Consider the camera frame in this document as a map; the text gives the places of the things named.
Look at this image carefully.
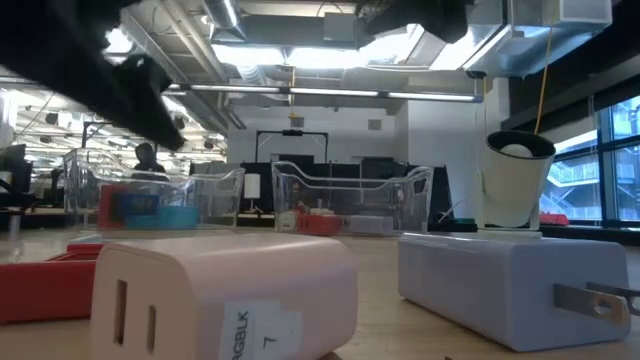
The lavender wall charger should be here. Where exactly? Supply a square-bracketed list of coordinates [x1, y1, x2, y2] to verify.
[398, 232, 640, 354]
[343, 215, 396, 236]

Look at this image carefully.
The pink wall charger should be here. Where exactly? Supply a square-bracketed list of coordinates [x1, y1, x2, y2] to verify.
[91, 233, 359, 360]

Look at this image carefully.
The long ceiling light strip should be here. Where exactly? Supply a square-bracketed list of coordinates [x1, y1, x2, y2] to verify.
[167, 82, 484, 104]

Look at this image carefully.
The small red device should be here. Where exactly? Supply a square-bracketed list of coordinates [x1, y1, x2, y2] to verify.
[97, 183, 129, 230]

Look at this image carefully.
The silver ventilation duct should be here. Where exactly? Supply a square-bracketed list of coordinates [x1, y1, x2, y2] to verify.
[429, 0, 614, 76]

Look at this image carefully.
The large glass window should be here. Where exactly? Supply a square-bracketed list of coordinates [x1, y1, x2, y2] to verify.
[539, 94, 640, 229]

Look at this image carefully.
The white cylindrical lamp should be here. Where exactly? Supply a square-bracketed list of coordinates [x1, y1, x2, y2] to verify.
[243, 173, 262, 200]

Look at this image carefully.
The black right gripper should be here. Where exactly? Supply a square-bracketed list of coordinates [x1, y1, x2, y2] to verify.
[353, 0, 474, 45]

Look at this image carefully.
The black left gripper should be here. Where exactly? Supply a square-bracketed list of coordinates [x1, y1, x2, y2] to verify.
[0, 0, 187, 152]

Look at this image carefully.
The clear plastic bin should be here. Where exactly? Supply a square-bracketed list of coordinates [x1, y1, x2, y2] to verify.
[271, 160, 435, 237]
[62, 147, 246, 231]

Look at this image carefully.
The person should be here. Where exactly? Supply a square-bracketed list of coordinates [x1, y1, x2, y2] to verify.
[132, 142, 169, 181]

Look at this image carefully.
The red digital thermometer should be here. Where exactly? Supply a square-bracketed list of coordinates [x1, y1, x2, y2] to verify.
[0, 243, 107, 326]

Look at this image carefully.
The small red object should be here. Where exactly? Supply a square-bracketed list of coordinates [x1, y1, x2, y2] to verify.
[538, 212, 570, 227]

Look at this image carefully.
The round silver duct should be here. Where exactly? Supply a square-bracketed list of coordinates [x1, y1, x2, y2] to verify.
[119, 0, 241, 131]

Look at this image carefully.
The red plug adapter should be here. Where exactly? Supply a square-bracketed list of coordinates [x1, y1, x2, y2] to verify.
[295, 213, 345, 237]

